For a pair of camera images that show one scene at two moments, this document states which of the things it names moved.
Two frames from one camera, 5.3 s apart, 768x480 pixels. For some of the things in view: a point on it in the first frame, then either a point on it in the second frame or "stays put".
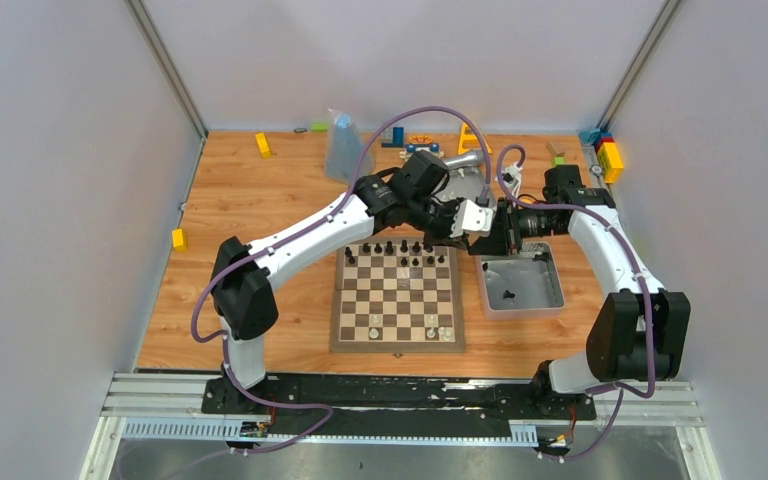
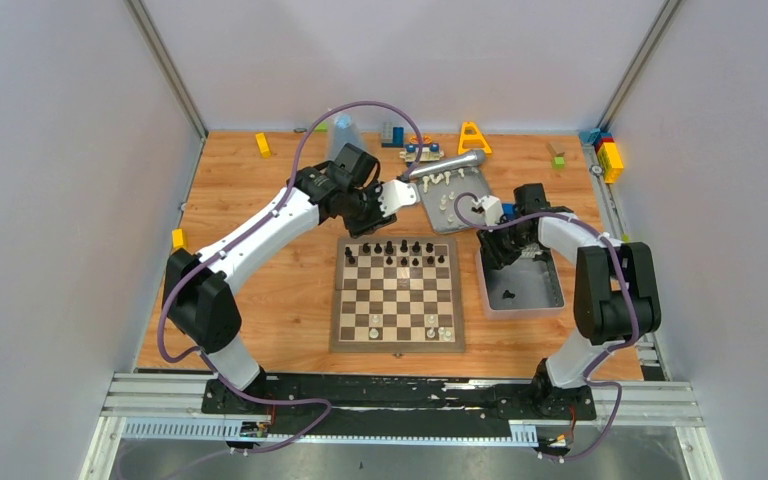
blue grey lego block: (397, 139) stays put
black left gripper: (442, 225) to (366, 221)
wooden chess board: (396, 298) stays put
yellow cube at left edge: (179, 240) stays put
